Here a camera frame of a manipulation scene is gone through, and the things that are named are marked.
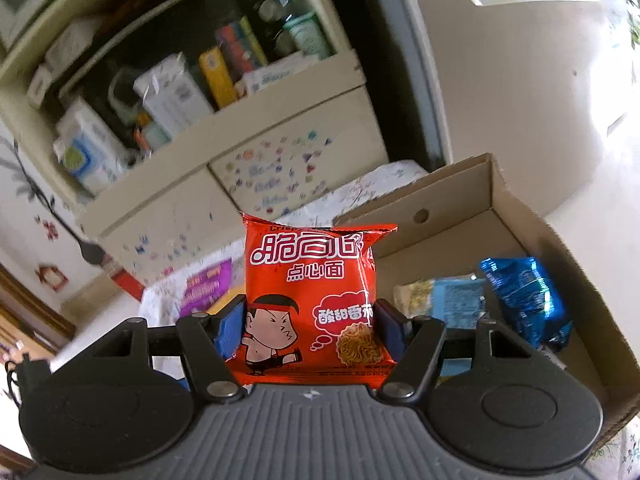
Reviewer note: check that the cream cabinet with stickers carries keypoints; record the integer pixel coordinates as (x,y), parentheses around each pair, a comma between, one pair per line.
(200,185)

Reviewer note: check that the flat white box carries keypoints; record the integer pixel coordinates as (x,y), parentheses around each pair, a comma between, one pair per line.
(280,74)

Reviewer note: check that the red carton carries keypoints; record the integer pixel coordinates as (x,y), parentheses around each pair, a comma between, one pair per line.
(129,282)

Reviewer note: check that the yellow snack packet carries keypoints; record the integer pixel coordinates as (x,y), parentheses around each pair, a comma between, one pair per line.
(222,307)

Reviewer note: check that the white refrigerator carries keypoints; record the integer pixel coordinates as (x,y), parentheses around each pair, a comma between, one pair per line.
(525,60)

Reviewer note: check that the white paper carton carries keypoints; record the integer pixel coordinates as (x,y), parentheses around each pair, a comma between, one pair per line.
(172,95)

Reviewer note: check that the wooden door frame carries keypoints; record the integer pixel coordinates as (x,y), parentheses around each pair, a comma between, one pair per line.
(30,310)

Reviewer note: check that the white and blue box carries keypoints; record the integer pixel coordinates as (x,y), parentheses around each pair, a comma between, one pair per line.
(90,147)

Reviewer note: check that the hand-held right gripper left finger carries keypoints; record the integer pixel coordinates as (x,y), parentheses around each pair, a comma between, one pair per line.
(230,329)

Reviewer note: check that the blue foil snack packet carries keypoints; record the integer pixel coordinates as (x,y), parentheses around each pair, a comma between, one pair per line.
(527,295)

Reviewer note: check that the teal lidded container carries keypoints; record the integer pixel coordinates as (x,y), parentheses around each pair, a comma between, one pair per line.
(307,35)

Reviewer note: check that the light blue snack packet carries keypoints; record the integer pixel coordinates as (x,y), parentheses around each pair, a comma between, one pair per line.
(445,300)

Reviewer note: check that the red noodle snack packet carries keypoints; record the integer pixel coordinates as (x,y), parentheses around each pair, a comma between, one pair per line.
(300,285)

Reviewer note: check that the yellow box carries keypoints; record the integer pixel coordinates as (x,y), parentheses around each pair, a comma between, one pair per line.
(218,77)

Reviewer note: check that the purple snack packet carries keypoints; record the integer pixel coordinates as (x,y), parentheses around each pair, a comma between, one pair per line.
(207,285)

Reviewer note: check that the small orange bottle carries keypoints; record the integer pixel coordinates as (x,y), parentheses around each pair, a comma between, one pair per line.
(141,140)

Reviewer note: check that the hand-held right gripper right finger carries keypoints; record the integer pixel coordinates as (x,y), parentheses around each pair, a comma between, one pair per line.
(390,331)

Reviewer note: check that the white boxes on shelf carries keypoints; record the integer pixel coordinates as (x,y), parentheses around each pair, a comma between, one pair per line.
(65,60)

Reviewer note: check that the black wall plug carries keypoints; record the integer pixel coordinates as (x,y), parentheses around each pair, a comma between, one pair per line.
(92,252)

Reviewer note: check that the stack of dark jars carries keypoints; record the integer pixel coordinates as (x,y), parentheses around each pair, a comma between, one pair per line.
(265,5)

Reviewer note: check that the brown cardboard box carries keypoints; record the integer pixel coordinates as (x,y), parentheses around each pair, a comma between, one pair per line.
(450,200)

